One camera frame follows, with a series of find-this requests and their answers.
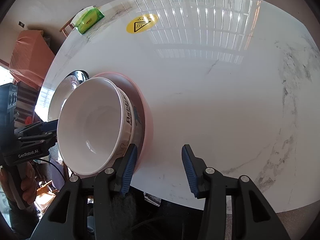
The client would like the orange cloth covered furniture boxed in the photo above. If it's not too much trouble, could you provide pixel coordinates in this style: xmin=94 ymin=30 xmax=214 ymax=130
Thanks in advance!
xmin=9 ymin=30 xmax=55 ymax=90

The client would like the green tissue pack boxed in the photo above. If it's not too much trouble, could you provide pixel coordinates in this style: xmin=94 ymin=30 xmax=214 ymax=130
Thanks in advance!
xmin=71 ymin=6 xmax=105 ymax=35

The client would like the side window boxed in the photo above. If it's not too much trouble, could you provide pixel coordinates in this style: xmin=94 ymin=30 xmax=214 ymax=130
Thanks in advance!
xmin=0 ymin=66 xmax=14 ymax=85

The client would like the large blue floral plate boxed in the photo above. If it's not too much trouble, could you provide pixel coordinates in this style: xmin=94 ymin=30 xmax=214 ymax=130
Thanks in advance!
xmin=66 ymin=70 xmax=89 ymax=85

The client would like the white bowl blue base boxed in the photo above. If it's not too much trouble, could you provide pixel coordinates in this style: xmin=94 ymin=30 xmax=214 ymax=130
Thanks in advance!
xmin=57 ymin=77 xmax=132 ymax=177

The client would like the large pink bowl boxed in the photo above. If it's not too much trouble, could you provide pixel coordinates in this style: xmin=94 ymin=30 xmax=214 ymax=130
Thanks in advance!
xmin=94 ymin=72 xmax=153 ymax=172

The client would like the yellow warning sticker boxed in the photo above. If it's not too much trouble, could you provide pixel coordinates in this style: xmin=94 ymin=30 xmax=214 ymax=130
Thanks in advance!
xmin=126 ymin=14 xmax=158 ymax=34

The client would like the white rose soup plate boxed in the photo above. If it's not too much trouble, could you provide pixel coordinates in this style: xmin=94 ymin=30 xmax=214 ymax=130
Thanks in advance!
xmin=48 ymin=77 xmax=79 ymax=121

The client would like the left hand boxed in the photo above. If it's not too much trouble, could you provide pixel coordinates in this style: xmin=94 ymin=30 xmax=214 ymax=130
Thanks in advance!
xmin=0 ymin=161 xmax=38 ymax=205

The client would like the black cable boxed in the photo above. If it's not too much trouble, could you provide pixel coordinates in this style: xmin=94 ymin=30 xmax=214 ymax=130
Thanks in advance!
xmin=35 ymin=157 xmax=66 ymax=178

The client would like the white bowl orange base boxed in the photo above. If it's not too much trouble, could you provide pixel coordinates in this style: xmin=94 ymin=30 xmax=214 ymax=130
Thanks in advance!
xmin=107 ymin=88 xmax=142 ymax=166

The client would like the light wooden chair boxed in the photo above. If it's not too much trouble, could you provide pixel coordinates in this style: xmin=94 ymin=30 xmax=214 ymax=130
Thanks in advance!
xmin=59 ymin=18 xmax=74 ymax=37

